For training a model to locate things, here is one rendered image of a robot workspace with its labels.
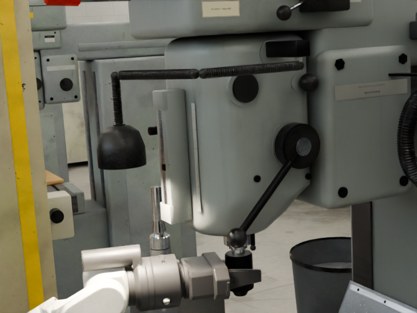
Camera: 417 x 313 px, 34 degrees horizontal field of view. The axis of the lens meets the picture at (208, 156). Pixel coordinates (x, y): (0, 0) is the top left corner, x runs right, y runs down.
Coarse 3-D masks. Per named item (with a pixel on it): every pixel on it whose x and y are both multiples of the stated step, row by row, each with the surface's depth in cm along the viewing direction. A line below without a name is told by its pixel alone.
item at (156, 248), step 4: (168, 240) 152; (152, 244) 152; (156, 244) 151; (160, 244) 151; (164, 244) 152; (168, 244) 152; (152, 248) 152; (156, 248) 152; (160, 248) 151; (164, 248) 152; (168, 248) 153; (152, 252) 152; (156, 252) 152; (160, 252) 152; (164, 252) 152; (168, 252) 153
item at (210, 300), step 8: (184, 304) 140; (192, 304) 141; (200, 304) 142; (208, 304) 143; (216, 304) 145; (224, 304) 146; (136, 312) 155; (144, 312) 152; (152, 312) 149; (160, 312) 145; (168, 312) 142; (176, 312) 140; (184, 312) 140; (192, 312) 141; (200, 312) 142; (208, 312) 144; (216, 312) 145; (224, 312) 146
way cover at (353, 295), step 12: (348, 288) 148; (360, 288) 145; (348, 300) 147; (360, 300) 144; (372, 300) 141; (384, 300) 139; (396, 300) 136; (348, 312) 146; (360, 312) 143; (372, 312) 140; (384, 312) 138; (396, 312) 135; (408, 312) 132
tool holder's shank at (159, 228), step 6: (156, 186) 152; (156, 192) 150; (156, 198) 151; (156, 204) 151; (156, 210) 151; (156, 216) 151; (156, 222) 152; (162, 222) 152; (156, 228) 152; (162, 228) 152; (156, 234) 152; (162, 234) 152
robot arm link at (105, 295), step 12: (84, 288) 107; (96, 288) 105; (108, 288) 105; (120, 288) 106; (48, 300) 110; (60, 300) 107; (72, 300) 105; (84, 300) 105; (96, 300) 105; (108, 300) 106; (120, 300) 106; (48, 312) 106; (60, 312) 105; (72, 312) 105; (84, 312) 105; (96, 312) 106; (108, 312) 106; (120, 312) 107
